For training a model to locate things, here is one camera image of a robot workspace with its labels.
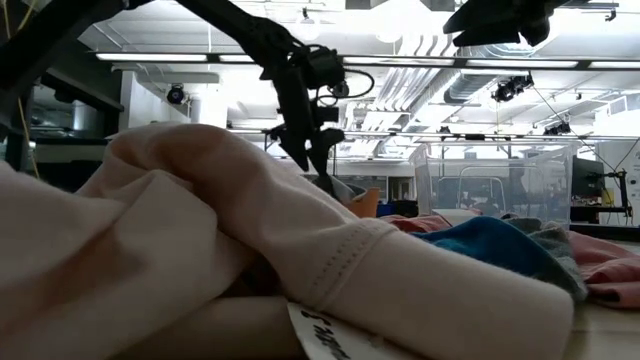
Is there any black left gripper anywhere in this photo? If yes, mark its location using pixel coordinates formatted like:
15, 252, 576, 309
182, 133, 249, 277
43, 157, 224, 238
259, 47, 346, 176

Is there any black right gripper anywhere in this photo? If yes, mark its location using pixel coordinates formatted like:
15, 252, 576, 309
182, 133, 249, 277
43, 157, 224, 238
442, 0, 571, 47

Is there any light grey sock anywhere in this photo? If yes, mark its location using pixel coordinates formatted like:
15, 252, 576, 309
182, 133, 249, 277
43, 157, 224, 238
327, 174, 370, 205

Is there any pale pink garment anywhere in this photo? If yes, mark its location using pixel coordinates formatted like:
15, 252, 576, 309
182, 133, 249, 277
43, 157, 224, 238
0, 122, 576, 360

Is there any blue garment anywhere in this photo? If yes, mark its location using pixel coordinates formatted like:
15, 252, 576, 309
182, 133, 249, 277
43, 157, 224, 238
409, 215, 590, 305

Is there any hot pink shirt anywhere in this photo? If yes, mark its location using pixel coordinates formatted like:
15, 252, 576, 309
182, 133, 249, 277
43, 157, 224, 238
379, 213, 640, 310

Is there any black ceiling spotlight cluster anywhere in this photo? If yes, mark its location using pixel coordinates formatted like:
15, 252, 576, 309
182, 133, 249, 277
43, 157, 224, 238
491, 73, 535, 104

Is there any orange plastic bin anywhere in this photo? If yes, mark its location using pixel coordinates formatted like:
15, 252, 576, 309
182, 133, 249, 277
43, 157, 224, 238
347, 187, 381, 219

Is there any clear plastic bin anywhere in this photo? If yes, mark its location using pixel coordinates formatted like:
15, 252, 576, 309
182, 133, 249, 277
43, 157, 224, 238
409, 141, 576, 231

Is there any black computer monitor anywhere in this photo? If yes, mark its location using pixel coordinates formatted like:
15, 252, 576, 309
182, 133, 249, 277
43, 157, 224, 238
571, 157, 606, 199

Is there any long ceiling light bar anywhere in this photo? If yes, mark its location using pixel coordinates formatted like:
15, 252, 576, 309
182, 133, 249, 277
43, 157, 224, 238
94, 51, 640, 71

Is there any white paper tag with writing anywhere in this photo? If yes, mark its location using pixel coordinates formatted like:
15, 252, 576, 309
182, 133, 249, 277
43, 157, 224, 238
287, 301, 416, 360

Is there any black background bench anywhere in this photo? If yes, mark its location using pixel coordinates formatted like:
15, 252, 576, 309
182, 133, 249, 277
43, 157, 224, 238
569, 222, 640, 244

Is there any dark glass cabinet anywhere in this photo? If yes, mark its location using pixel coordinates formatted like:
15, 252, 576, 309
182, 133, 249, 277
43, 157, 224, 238
0, 69, 124, 174

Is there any grey ceiling duct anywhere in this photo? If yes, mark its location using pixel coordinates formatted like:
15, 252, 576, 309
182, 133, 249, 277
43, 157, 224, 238
442, 69, 506, 106

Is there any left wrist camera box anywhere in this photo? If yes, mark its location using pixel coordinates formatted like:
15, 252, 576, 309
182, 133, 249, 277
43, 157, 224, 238
304, 46, 347, 92

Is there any thin yellow hanging cable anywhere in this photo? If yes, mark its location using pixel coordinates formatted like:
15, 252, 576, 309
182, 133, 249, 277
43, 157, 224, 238
2, 0, 41, 181

